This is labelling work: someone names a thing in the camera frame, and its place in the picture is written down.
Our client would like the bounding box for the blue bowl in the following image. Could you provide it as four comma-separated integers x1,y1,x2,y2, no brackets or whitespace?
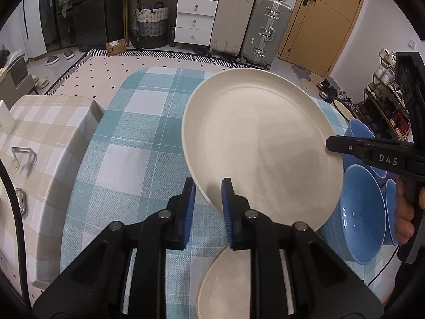
382,179,398,246
341,117,388,179
318,164,387,265

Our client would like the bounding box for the cream plate top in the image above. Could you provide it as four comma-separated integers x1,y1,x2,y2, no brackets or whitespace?
181,68,344,230

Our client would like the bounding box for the cream plate stack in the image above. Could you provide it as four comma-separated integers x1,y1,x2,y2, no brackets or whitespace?
196,247,251,319

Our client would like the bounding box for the right hand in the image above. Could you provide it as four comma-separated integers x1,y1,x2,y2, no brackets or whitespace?
395,177,415,245

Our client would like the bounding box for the cream trash bin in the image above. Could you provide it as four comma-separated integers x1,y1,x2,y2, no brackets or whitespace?
332,99,354,122

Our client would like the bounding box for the shoe rack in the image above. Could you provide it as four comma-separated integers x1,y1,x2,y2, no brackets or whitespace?
355,48,411,141

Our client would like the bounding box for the teal plaid tablecloth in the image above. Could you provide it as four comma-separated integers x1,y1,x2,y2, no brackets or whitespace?
59,65,389,319

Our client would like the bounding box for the wooden door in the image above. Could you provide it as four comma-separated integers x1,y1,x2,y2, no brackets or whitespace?
279,0,363,78

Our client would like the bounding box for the silver suitcase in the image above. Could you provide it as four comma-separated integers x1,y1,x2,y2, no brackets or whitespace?
240,0,292,69

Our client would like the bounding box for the beige plaid cloth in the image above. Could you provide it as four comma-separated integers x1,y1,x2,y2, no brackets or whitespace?
1,95,104,297

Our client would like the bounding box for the beige suitcase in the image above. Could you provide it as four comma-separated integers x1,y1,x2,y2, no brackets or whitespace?
210,0,254,56

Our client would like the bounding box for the white drawer desk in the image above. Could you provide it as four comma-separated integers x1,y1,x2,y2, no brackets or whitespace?
114,0,220,48

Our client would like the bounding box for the small cardboard box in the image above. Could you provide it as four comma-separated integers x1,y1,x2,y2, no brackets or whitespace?
106,39,127,57

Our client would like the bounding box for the woven laundry basket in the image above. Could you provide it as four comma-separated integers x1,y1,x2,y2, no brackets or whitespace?
135,2,169,49

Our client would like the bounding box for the black refrigerator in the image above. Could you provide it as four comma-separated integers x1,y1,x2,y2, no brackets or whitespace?
72,0,124,52

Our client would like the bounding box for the black cable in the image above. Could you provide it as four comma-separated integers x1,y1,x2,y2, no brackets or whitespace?
0,158,34,308

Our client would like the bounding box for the metal bracket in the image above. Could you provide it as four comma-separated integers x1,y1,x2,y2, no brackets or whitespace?
11,146,37,179

